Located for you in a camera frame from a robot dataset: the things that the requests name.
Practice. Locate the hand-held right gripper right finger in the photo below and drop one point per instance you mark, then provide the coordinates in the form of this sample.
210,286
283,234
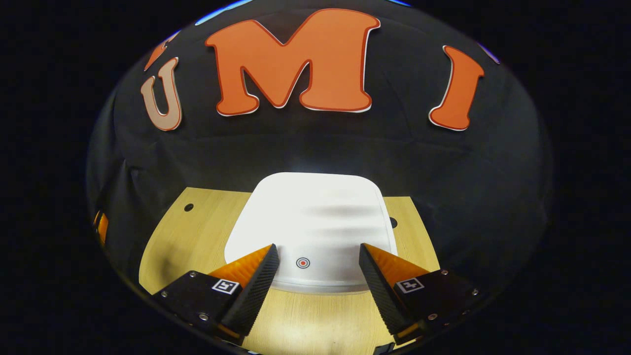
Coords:
379,296

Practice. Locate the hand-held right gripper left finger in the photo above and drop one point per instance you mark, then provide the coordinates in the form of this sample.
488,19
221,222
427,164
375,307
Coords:
256,296

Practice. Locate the wooden desktop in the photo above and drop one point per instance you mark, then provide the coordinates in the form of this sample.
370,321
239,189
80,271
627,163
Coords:
187,246

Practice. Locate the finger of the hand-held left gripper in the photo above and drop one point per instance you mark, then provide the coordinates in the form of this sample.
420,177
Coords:
103,228

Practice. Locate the white desktop garbage bin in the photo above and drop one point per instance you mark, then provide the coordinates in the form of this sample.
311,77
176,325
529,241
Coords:
315,222

